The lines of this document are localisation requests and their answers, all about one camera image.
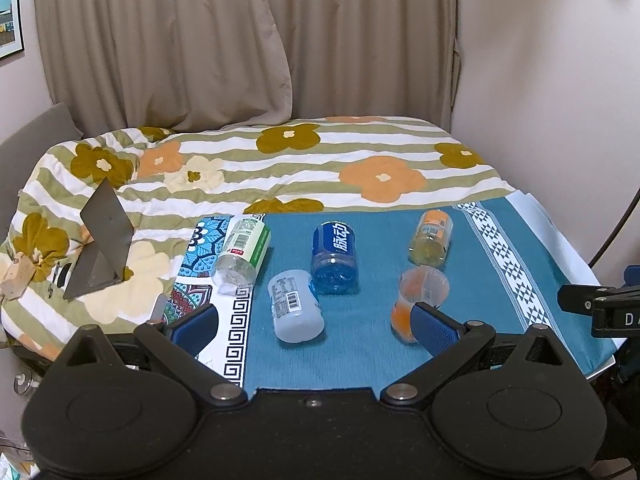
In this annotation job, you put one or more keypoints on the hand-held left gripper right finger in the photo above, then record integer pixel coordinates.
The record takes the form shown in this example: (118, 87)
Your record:
(434, 327)

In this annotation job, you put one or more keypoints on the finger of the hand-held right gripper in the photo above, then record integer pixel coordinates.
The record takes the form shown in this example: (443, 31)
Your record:
(575, 298)

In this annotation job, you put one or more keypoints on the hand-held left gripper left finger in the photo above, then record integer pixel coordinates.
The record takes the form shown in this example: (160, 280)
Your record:
(194, 326)

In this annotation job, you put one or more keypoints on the clear cup with orange tint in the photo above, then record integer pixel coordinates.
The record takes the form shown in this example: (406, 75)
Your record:
(417, 296)

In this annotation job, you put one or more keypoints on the clear cup with green label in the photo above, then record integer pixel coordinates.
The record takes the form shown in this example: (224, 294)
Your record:
(241, 252)

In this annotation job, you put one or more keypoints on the clear cup with orange label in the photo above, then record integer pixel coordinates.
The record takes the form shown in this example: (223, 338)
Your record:
(430, 237)

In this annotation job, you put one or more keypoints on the clear cup with blue label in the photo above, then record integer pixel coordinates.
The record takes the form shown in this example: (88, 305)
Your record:
(334, 255)

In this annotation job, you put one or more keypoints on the small grey blade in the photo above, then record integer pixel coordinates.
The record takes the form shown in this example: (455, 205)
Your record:
(157, 308)

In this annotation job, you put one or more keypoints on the teal patterned tablecloth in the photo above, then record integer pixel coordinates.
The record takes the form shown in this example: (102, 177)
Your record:
(370, 320)

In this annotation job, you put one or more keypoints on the white underlay sheet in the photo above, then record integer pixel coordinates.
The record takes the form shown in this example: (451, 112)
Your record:
(550, 230)

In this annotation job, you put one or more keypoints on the white plastic bottle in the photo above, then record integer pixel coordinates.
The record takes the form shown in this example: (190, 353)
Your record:
(295, 305)

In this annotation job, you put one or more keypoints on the grey folding stand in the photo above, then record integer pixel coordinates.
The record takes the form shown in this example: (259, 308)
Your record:
(100, 245)

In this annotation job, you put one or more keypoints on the floral striped blanket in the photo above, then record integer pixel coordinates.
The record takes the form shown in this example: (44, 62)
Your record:
(310, 170)

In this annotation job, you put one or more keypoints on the grey headboard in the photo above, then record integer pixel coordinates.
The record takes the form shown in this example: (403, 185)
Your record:
(27, 145)

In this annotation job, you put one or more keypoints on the beige curtain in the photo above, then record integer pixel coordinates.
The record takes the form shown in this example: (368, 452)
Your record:
(370, 40)
(160, 45)

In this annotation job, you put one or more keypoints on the framed wall picture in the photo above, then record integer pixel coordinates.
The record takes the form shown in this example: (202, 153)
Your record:
(10, 15)

